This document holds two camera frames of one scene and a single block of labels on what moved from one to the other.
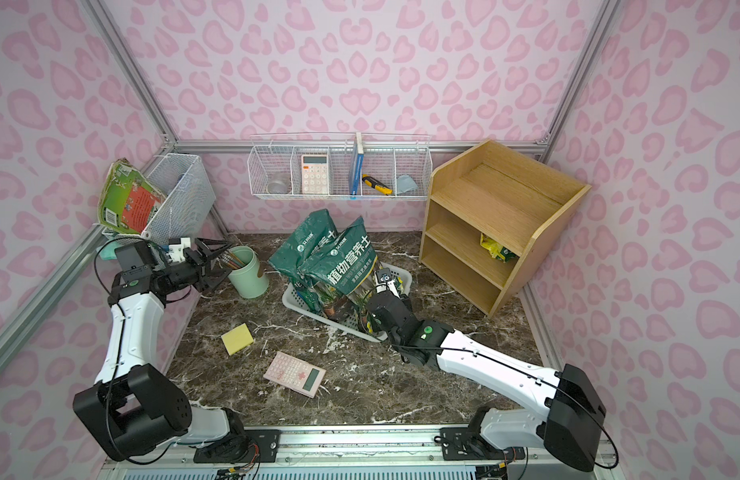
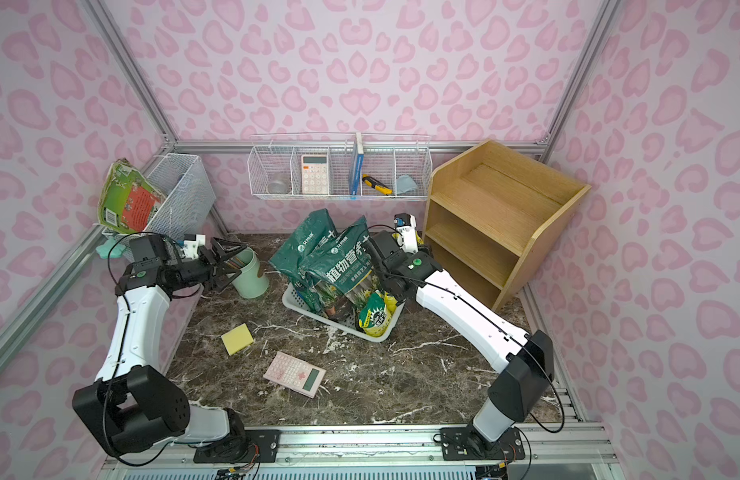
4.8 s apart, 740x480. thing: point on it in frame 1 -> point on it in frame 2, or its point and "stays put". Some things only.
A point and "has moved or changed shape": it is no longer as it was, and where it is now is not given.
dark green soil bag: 287,259 stays put
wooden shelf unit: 486,205 stays put
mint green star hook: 108,251 stays put
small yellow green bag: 496,250 has moved or changed shape
